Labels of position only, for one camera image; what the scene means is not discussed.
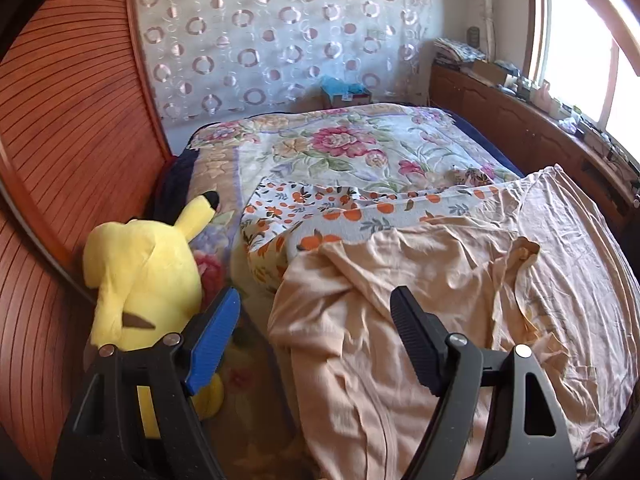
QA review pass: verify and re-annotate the yellow Pikachu plush toy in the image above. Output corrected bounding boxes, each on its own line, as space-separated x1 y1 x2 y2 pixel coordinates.
81 190 226 440

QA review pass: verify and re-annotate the stack of folded cloths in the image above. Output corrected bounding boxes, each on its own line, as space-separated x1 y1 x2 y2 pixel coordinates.
434 38 486 67

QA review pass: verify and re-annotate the beige garment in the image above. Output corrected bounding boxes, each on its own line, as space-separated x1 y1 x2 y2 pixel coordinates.
266 164 640 480

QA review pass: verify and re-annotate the circle patterned curtain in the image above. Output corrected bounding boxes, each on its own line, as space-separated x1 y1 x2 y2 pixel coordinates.
136 0 431 127

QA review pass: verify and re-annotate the cardboard box on sideboard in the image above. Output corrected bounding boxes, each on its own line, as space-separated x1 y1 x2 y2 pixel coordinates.
471 60 511 86

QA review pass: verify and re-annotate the blue tissue box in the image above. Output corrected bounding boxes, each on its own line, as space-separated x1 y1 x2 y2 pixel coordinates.
320 76 372 110

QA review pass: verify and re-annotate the red-brown wooden wardrobe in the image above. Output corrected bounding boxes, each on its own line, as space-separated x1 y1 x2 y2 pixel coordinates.
1 0 171 479

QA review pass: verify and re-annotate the wooden sideboard cabinet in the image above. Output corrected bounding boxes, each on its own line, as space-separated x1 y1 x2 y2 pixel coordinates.
428 64 639 233

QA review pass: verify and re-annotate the floral pink quilt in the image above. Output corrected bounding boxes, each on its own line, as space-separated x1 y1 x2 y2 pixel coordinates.
184 103 522 284

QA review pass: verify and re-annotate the bright window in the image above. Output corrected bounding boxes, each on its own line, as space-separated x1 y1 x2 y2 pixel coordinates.
529 0 639 155

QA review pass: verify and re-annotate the orange fruit print bedsheet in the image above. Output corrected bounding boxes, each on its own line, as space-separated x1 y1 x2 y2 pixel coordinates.
241 178 503 292

